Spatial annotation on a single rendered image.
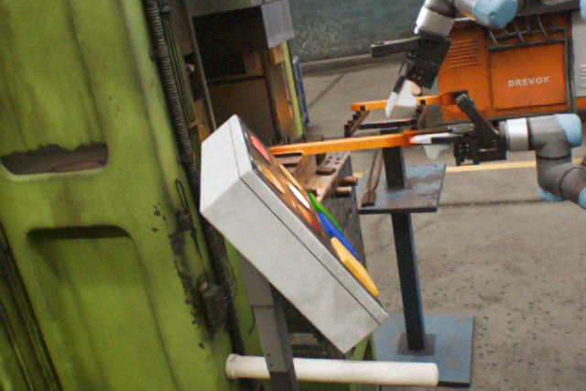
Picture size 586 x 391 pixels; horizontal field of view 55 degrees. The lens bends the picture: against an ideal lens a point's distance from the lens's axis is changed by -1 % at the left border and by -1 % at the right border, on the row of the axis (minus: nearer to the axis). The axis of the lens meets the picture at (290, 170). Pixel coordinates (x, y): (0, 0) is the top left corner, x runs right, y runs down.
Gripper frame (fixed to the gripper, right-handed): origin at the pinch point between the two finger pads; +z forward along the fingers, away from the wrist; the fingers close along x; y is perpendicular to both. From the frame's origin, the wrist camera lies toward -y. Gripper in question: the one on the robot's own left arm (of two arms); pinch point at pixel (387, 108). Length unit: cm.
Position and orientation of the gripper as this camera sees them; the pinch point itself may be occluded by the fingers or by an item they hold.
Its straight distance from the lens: 136.6
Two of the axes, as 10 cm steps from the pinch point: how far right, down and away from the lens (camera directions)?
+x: 2.8, -3.5, 8.9
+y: 9.1, 3.9, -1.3
